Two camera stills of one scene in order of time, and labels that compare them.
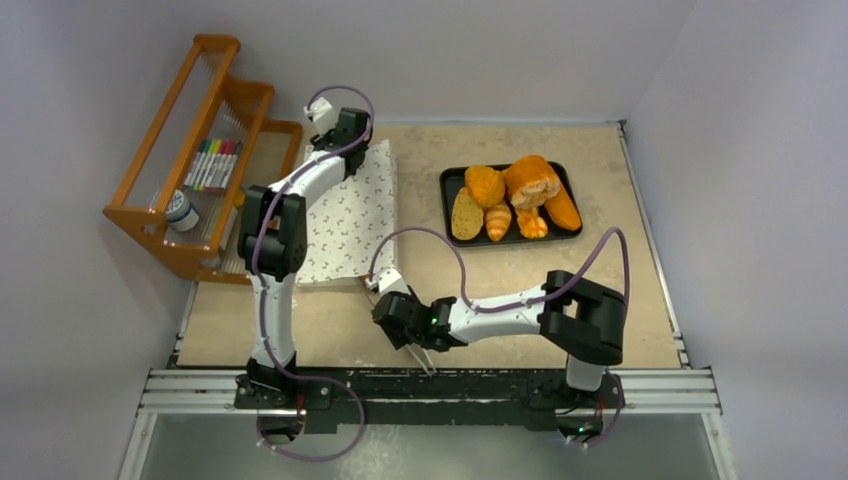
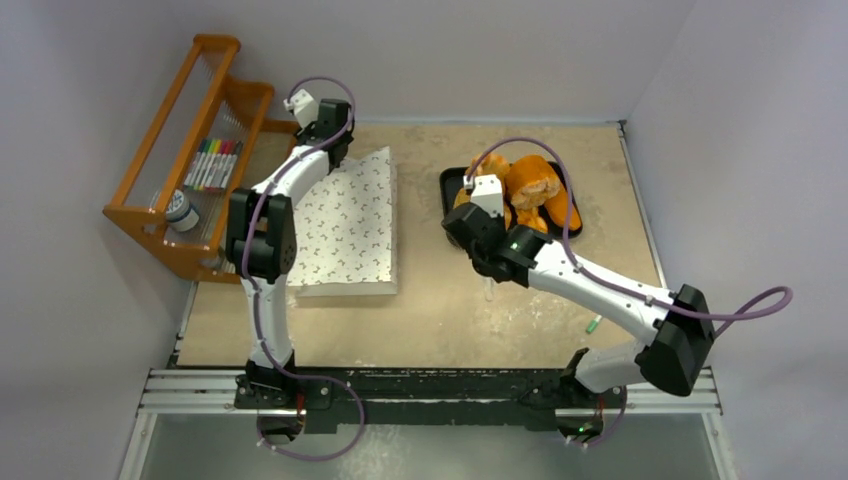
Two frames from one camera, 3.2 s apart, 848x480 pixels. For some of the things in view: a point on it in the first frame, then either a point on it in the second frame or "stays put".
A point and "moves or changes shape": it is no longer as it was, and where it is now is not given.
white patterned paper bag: [351, 226] stays put
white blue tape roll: [180, 214] stays put
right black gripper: [389, 315] → [465, 221]
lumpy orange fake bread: [486, 186] moves or changes shape
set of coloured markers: [213, 164] stays put
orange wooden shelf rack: [209, 143] stays put
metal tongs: [432, 368] → [488, 288]
